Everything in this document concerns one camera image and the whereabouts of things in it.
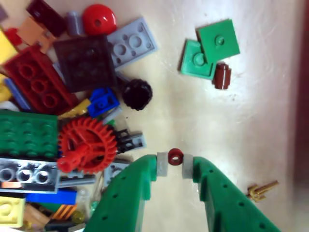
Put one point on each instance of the yellow curved Lego piece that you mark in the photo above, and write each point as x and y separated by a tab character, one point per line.
74	110

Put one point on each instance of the brown round Lego brick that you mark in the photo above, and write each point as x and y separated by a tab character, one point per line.
222	77

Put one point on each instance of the grey Technic brick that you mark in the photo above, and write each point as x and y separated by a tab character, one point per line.
29	175

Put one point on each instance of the dark grey Lego axle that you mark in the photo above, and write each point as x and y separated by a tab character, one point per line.
74	180

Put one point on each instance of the dark brown square plate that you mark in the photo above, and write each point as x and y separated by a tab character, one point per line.
84	62

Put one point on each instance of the orange black striped piece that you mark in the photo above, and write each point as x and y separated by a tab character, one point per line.
64	211

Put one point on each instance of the dark green jumper tile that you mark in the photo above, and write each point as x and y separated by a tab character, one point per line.
224	46

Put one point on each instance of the light green jumper tile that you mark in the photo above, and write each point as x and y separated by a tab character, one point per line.
193	65

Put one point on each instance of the blue small Lego piece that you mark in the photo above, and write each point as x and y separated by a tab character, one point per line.
103	102

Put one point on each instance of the red Lego gear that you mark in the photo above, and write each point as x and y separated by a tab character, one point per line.
84	140

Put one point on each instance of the dark red small brick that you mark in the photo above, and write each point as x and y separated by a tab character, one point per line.
46	17

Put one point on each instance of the nougat Lego piece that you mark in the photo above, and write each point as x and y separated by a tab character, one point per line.
31	32

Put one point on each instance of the grey square Lego piece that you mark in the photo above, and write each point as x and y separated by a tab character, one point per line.
114	171

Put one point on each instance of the black Technic piece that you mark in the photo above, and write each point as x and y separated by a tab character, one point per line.
125	140

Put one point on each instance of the grey plate with studs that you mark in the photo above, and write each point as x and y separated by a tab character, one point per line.
132	43

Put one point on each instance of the gold Lego piece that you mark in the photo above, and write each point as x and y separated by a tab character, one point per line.
258	192

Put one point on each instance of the blue long Lego plate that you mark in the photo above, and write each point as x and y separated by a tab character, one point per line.
50	197

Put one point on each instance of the black Lego tire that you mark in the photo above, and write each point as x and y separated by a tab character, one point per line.
137	94

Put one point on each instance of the yellow Lego slab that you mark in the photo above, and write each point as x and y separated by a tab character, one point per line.
7	50

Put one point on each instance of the red small Lego piece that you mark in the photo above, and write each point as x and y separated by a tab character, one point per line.
12	36

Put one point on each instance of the green studded Lego plate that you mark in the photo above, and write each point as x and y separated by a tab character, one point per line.
26	133

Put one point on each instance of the dark red round Lego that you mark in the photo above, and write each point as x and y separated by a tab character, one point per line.
172	154

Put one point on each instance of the grey Lego cylinder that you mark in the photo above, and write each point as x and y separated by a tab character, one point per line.
74	23

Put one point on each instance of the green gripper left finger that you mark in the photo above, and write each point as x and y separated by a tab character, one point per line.
120	203

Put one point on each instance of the pale yellow Lego brick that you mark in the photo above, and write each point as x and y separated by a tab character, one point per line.
10	212

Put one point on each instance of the red Lego dome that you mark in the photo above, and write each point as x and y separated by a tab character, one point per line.
99	18

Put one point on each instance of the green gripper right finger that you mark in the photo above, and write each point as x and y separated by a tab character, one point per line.
227	207

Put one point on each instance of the dark red large brick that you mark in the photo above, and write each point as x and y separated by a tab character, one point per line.
38	79

